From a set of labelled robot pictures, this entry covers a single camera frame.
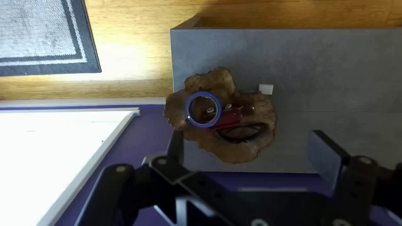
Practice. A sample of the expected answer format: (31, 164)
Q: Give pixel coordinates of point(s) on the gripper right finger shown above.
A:
(361, 188)

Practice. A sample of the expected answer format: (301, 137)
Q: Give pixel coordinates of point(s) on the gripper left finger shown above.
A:
(176, 175)

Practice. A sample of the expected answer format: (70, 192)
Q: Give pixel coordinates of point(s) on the blue masking tape roll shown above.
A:
(188, 103)

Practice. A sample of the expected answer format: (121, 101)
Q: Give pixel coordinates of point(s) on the purple mat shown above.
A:
(147, 135)

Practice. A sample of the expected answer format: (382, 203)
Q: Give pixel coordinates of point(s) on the red and black scissors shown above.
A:
(230, 117)

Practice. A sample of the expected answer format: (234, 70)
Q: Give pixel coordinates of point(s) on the brown burl wood slab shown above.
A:
(213, 81)

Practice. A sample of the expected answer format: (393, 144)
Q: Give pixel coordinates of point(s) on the small white block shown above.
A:
(266, 89)

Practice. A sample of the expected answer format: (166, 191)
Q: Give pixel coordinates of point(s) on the grey rug with dark border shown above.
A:
(34, 31)

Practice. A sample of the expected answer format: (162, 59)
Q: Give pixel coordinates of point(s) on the white board with grey frame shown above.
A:
(47, 150)

